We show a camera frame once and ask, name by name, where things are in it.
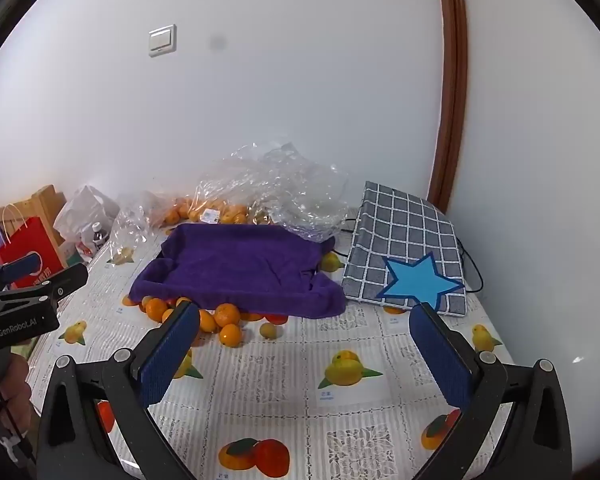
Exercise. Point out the brown wooden door frame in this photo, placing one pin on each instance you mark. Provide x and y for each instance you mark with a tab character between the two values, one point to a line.
452	85

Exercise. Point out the grey checked cushion blue star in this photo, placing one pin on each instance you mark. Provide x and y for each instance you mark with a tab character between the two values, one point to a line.
405	240

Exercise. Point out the heap of bagged oranges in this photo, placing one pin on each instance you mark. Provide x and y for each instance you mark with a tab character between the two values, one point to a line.
230	212

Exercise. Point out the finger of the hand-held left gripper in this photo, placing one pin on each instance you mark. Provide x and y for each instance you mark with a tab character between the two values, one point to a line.
22	265
65	280

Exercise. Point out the person's left hand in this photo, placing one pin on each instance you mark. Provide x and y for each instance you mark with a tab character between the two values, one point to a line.
15	385

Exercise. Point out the white plastic bag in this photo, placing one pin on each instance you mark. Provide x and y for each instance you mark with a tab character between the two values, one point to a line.
82	207

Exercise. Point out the red paper bag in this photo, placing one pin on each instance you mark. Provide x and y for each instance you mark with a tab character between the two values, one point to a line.
35	245

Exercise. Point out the large clear plastic bag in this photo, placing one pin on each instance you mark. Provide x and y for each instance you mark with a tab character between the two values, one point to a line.
290	185

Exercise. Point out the purple towel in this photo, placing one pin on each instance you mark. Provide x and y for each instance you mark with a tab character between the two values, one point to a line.
240	265

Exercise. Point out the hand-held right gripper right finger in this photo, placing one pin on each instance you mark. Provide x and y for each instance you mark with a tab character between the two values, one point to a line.
440	355

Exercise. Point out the dark bottle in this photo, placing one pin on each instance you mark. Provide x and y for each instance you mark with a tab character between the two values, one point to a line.
98	236

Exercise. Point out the fruit-printed tablecloth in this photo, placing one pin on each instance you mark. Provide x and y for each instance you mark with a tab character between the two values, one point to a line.
280	385

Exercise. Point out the pile of oranges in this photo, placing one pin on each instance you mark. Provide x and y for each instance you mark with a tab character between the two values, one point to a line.
227	316

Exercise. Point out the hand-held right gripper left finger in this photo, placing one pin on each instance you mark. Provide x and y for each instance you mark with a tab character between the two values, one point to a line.
172	355

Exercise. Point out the white wall switch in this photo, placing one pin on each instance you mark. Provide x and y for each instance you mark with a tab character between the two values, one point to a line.
162	41

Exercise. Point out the small clear plastic bag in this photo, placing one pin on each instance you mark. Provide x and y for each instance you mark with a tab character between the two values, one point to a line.
127	230

